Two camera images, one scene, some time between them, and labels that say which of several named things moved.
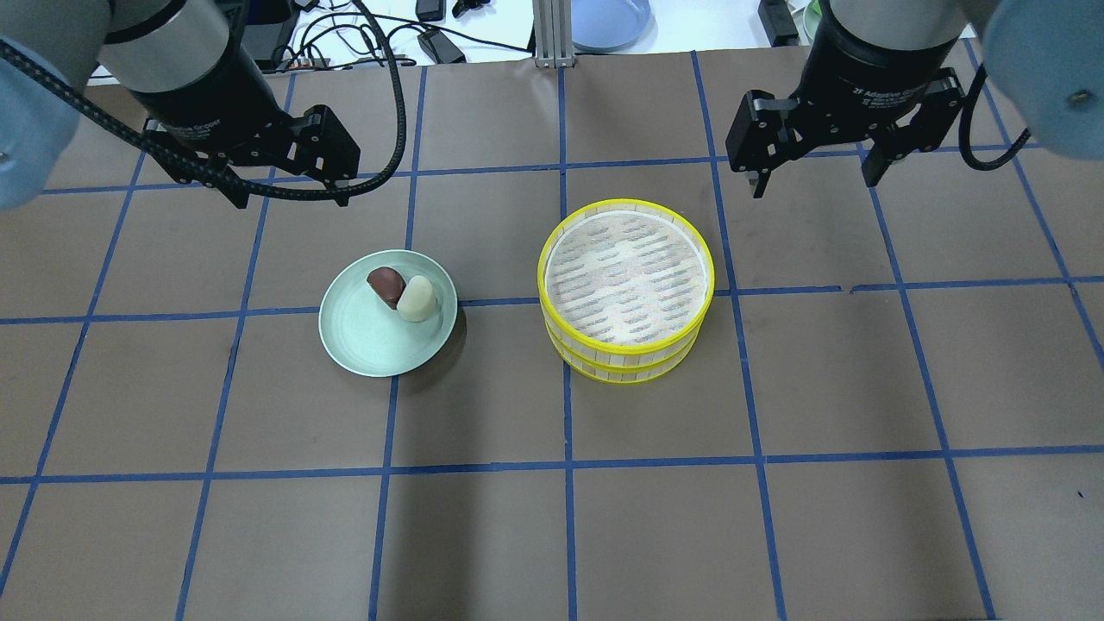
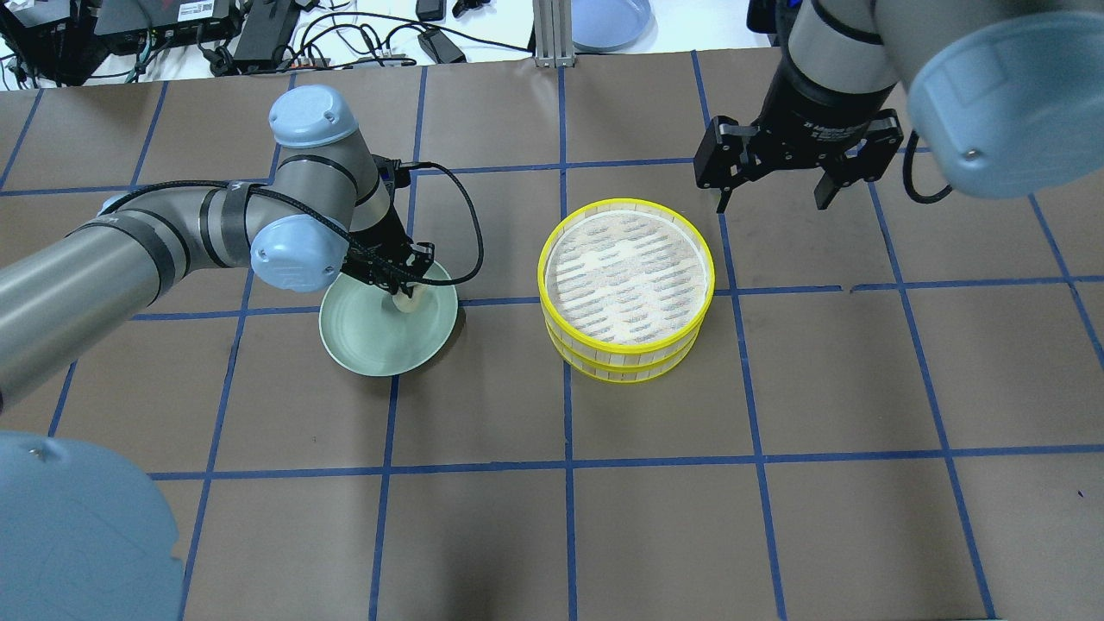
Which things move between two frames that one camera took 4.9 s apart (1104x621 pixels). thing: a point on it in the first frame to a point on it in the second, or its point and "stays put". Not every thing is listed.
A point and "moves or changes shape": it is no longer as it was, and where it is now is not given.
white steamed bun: [417, 301] moves or changes shape
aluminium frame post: [553, 34] stays put
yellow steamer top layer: [626, 277] stays put
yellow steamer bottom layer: [622, 373] stays put
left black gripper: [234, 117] to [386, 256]
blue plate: [613, 26] stays put
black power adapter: [439, 48] stays put
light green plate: [365, 335] stays put
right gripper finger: [762, 176] to [726, 192]
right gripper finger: [878, 159] to [827, 188]
